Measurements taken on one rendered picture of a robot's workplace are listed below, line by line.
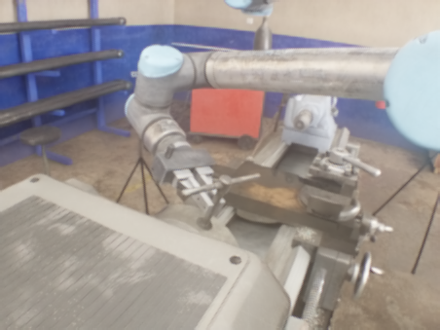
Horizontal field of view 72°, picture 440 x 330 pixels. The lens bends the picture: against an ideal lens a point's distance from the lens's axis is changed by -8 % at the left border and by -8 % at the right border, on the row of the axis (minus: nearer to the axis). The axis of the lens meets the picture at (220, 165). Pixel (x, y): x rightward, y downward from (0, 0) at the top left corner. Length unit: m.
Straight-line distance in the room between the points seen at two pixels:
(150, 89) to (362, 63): 0.43
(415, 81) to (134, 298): 0.36
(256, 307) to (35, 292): 0.24
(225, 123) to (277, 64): 3.45
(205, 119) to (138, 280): 3.75
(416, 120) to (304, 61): 0.29
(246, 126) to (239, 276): 3.71
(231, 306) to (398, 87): 0.29
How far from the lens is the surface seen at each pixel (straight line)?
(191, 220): 0.69
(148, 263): 0.41
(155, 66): 0.71
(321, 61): 0.59
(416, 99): 0.36
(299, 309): 1.65
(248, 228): 1.52
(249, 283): 0.40
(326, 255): 1.33
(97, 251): 0.43
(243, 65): 0.69
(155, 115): 0.77
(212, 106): 4.02
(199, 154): 0.73
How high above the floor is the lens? 1.62
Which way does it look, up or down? 26 degrees down
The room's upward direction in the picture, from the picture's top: 4 degrees clockwise
